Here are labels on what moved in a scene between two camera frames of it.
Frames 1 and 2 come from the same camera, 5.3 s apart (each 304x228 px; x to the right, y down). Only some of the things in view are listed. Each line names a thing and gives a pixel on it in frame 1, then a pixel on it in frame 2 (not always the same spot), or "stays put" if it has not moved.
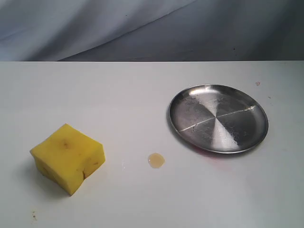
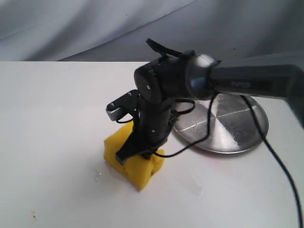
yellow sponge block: x=67 y=156 to x=137 y=171
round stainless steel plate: x=218 y=118 stays put
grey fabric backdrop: x=151 y=30 stays put
